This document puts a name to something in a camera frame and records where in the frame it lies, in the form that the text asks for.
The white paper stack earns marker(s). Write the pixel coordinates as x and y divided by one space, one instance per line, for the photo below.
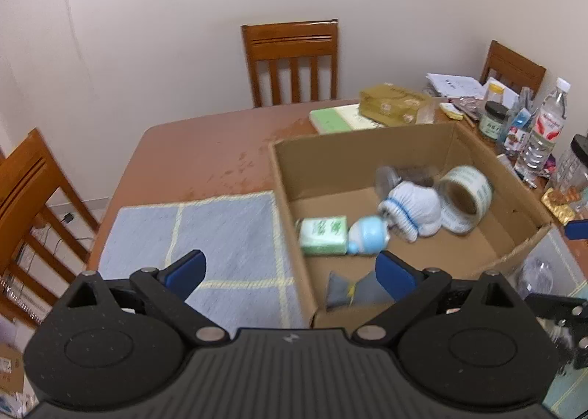
455 86

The clear water bottle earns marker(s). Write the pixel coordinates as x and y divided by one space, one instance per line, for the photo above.
544 134

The blue white penguin toy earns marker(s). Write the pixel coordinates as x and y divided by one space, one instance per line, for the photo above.
367 235

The clear tape roll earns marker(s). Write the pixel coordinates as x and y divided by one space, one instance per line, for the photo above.
464 180

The yellow tissue box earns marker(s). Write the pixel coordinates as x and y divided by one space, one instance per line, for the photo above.
393 104

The jar with brown contents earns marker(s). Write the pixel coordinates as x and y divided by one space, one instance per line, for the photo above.
413 175

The yellow sticky notes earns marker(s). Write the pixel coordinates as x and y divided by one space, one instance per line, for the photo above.
450 111

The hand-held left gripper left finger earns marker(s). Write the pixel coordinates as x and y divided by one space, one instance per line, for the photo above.
186 269

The floor carton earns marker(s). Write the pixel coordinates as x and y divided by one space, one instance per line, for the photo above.
10 373

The brown cardboard box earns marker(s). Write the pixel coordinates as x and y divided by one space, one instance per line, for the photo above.
330 171

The green soap packet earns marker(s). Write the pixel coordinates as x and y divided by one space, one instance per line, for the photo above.
321 235

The wooden chair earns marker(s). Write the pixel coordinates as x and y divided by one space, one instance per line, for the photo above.
514 63
27 184
289 47

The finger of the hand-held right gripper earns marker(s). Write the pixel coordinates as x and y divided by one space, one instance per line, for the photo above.
558 308
577 229

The large black-lid plastic jar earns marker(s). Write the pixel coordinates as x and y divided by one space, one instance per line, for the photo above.
574 166

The blue green checked towel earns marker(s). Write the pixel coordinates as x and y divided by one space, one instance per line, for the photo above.
220 235

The small dark-lid glass jar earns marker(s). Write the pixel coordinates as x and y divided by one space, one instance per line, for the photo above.
494 122

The white sock bundle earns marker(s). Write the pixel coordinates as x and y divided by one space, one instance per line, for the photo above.
413 207

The green book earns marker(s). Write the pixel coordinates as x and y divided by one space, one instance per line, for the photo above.
335 120

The clear plastic cup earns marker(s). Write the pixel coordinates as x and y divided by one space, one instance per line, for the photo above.
535 279

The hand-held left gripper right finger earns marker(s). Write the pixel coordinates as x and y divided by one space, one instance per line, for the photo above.
395 274

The small blue cap bottle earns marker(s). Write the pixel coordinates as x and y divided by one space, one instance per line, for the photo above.
517 134

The black power adapter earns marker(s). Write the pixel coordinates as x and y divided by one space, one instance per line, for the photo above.
68 217

